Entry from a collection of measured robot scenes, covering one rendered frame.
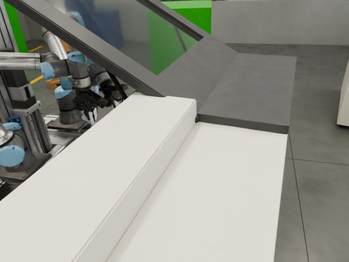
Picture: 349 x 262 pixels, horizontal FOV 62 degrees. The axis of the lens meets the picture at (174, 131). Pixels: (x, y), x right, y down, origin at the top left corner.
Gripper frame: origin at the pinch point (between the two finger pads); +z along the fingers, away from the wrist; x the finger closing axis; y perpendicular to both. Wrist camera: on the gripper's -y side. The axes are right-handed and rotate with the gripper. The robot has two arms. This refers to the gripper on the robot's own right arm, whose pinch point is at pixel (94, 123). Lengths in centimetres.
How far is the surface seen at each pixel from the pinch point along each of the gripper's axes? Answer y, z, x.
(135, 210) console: -61, -24, 65
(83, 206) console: -56, -31, 73
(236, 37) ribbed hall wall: 49, 108, -654
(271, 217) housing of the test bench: -88, -23, 57
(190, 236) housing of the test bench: -74, -23, 67
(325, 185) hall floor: -136, 123, -145
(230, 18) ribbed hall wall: 67, 64, -651
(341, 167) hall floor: -153, 123, -181
